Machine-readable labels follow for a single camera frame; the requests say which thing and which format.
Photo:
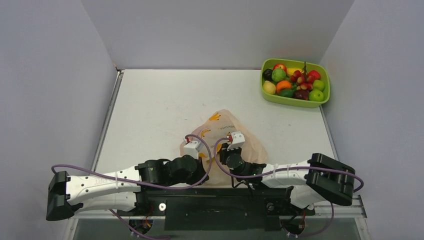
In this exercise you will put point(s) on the green guava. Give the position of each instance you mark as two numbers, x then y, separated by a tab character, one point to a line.
278	75

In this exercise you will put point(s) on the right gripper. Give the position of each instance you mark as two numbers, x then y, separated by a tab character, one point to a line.
226	154

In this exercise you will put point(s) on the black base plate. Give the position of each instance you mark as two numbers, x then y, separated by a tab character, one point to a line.
217	209

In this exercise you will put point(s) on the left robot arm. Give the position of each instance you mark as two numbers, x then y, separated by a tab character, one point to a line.
68	194

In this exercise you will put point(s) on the green plastic fruit tray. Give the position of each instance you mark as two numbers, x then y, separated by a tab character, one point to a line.
269	63

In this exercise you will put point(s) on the red apple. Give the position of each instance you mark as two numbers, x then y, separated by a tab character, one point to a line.
280	66

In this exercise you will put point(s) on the red grape bunch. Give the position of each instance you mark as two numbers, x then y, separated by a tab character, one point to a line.
300	79

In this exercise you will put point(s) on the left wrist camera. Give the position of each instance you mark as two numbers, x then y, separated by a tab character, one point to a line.
192	148

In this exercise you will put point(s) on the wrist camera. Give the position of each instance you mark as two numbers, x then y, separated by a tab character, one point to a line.
236	140
192	148

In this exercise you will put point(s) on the translucent orange plastic bag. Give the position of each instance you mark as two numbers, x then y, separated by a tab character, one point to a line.
221	124

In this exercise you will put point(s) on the yellow lemon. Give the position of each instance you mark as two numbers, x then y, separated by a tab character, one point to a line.
269	87

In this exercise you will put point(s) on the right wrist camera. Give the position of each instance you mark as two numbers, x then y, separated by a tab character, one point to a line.
236	140

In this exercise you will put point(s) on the orange fruit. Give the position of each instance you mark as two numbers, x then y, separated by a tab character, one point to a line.
281	85

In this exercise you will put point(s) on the yellow banana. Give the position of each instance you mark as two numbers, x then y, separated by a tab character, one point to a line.
291	70

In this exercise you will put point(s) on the green lime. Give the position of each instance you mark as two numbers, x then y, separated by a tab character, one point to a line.
287	93

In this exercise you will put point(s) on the green apple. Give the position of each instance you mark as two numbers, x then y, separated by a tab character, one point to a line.
319	85

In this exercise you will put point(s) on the dark purple plum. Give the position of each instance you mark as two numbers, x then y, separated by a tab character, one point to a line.
301	94

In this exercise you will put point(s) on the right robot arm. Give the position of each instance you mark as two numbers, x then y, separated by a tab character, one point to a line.
320	178

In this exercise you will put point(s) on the aluminium table rail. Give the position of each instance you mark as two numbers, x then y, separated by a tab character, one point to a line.
71	226

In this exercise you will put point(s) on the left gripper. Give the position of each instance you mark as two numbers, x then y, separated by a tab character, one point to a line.
199	172

